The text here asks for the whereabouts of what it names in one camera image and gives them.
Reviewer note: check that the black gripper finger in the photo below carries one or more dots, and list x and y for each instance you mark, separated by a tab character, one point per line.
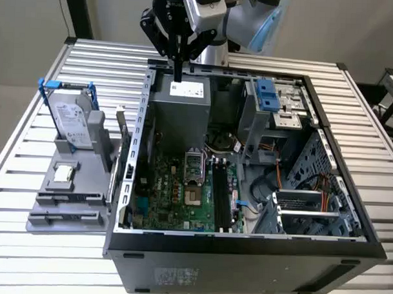
201	42
153	29

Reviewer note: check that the blue plastic drive latch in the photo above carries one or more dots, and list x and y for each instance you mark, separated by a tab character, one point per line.
267	94

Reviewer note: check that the black open PC case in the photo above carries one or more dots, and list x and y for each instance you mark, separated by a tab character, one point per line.
211	267

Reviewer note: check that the black round cooling fan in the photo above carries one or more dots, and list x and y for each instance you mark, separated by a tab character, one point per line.
221	139

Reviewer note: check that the perforated metal disk cage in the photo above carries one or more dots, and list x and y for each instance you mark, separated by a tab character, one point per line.
312	157

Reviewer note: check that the aluminium side table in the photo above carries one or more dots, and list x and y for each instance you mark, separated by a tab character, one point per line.
392	83

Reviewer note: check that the hard disk in blue carrier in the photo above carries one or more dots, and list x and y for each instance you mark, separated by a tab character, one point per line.
70	120

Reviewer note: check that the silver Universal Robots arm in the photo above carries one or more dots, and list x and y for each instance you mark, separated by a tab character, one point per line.
239	26

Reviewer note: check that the CPU socket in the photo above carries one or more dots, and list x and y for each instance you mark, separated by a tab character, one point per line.
193	195

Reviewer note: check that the black RAM slot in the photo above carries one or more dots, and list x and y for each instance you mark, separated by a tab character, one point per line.
224	193
216	193
220	193

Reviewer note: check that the grey plastic parts rack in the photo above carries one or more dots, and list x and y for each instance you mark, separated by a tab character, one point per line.
85	178

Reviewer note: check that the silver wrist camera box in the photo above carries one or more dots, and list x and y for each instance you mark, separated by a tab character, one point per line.
204	10

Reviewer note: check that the green motherboard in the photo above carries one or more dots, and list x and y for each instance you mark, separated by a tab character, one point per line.
168	213

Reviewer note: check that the grey power supply unit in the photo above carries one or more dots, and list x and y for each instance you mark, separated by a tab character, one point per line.
178	120

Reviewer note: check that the silver CPU chip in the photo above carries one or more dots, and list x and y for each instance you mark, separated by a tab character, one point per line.
64	174

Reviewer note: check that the grey metal drive bay cage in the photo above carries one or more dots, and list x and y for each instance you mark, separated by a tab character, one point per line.
287	121

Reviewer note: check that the thin metal locking lever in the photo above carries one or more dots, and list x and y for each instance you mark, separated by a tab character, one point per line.
204	168

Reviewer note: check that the graphics card with metal bracket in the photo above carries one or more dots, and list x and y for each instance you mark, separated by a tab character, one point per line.
120	115

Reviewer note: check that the black frame post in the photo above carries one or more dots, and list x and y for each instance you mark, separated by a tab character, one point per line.
77	10

